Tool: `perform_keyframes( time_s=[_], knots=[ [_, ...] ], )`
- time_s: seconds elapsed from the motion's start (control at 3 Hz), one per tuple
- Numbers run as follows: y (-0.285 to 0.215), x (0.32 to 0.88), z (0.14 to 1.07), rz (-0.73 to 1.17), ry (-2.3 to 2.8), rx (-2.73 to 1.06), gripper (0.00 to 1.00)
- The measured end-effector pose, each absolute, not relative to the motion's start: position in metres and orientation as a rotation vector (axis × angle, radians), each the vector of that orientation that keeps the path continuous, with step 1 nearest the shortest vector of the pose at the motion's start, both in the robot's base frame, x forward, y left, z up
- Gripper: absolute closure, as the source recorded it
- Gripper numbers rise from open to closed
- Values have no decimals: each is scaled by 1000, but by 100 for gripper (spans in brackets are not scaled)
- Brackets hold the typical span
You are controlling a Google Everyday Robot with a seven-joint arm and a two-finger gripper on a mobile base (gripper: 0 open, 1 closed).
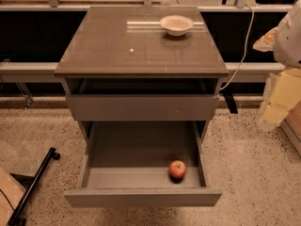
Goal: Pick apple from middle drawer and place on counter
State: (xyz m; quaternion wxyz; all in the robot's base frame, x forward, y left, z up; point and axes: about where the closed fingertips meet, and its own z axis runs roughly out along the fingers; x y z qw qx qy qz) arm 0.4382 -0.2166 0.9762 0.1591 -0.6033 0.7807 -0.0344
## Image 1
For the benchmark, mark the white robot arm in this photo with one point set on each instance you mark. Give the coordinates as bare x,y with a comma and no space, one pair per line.
288,39

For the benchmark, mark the red apple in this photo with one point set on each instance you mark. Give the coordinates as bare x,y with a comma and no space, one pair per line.
177,169

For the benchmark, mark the cardboard box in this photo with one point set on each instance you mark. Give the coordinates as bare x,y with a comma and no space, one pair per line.
292,127

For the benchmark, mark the black stand leg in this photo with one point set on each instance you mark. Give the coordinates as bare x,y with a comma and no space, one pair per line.
29,183

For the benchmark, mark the wooden board at left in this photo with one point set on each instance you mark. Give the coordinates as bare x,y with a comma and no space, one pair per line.
11,192

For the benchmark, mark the metal railing frame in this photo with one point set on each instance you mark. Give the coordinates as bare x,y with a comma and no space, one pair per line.
31,69

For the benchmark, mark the grey drawer cabinet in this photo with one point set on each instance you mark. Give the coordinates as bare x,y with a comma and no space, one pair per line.
128,42

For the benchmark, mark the white bowl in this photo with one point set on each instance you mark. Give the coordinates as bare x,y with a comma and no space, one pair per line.
176,25

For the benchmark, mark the open middle drawer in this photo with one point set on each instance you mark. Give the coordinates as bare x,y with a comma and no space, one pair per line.
126,164

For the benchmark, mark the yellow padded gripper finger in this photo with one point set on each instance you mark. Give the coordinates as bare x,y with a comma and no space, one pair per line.
266,43
281,94

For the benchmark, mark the top grey drawer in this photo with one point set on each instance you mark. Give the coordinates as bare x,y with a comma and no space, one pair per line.
162,99

